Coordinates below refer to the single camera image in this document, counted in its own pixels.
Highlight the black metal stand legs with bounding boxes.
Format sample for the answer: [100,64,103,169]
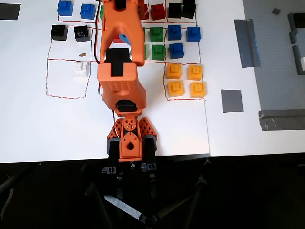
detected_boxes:
[84,159,213,227]

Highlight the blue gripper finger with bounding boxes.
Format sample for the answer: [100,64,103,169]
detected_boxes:
[119,33,132,46]

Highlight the black block with white marks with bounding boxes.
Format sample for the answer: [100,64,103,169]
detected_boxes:
[73,25,92,43]

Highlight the grey square tape marker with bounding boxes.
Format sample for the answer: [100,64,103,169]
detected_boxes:
[220,89,244,114]

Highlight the black table clamp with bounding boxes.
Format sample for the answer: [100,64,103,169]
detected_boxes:
[140,135,158,173]
[102,138,120,175]

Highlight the grey studded baseplate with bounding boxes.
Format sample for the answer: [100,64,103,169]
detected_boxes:
[242,0,305,113]

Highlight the red and black arm cable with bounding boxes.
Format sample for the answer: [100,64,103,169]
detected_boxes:
[94,0,102,65]

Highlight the blue toy brick block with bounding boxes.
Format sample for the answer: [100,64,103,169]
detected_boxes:
[80,3,97,20]
[167,24,183,42]
[57,0,74,17]
[186,27,202,43]
[168,42,185,60]

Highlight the white toy brick block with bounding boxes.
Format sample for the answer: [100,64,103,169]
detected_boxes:
[72,61,91,78]

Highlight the dark grey tape patch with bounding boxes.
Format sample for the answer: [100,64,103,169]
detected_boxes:
[0,3,22,21]

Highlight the long grey tape strip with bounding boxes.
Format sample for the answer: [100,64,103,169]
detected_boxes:
[234,19,261,69]

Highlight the yellow toy brick block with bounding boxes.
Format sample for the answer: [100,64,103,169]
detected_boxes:
[165,63,183,80]
[167,81,185,98]
[189,82,206,99]
[187,64,203,81]

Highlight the wide crumpled grey tape strip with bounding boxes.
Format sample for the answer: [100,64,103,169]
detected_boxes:
[258,109,305,132]

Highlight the tall black toy brick block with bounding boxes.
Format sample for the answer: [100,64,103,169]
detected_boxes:
[181,0,197,20]

